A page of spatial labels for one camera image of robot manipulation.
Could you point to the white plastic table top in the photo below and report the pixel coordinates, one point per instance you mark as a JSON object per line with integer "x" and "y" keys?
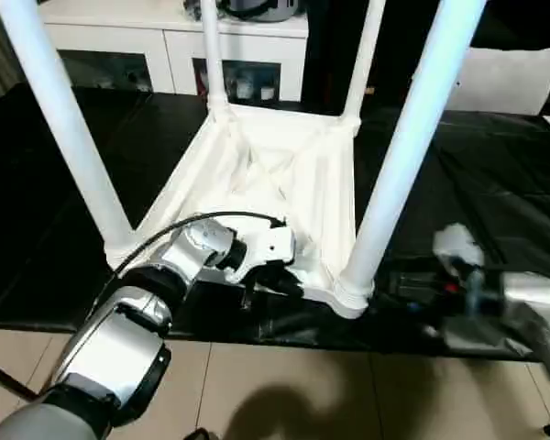
{"x": 321, "y": 192}

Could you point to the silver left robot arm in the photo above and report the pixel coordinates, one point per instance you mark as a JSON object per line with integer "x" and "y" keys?
{"x": 119, "y": 344}

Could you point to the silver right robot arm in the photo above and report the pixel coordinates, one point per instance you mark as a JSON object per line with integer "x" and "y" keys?
{"x": 531, "y": 293}

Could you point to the dark round robot torso part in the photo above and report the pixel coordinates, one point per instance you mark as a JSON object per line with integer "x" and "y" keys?
{"x": 201, "y": 435}

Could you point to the grey pillow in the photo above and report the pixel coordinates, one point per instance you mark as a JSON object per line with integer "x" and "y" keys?
{"x": 509, "y": 78}

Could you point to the black cabinet with gold label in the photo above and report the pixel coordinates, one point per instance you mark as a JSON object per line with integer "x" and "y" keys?
{"x": 330, "y": 55}

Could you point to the white sideboard cabinet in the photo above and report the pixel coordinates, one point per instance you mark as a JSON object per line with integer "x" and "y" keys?
{"x": 256, "y": 46}

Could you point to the grey round pot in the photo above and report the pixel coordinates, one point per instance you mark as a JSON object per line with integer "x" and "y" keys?
{"x": 256, "y": 11}

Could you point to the black clutter on sideboard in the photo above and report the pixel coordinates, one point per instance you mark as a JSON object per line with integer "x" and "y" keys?
{"x": 191, "y": 7}

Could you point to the grey curtain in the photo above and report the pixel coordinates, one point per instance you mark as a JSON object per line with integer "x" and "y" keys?
{"x": 0, "y": 59}

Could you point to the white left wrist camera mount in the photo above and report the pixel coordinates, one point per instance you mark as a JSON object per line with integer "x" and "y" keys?
{"x": 270, "y": 243}

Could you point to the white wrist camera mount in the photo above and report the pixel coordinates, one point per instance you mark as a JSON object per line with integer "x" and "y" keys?
{"x": 456, "y": 243}
{"x": 270, "y": 243}

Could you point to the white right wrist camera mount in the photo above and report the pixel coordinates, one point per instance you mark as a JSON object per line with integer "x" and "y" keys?
{"x": 456, "y": 243}

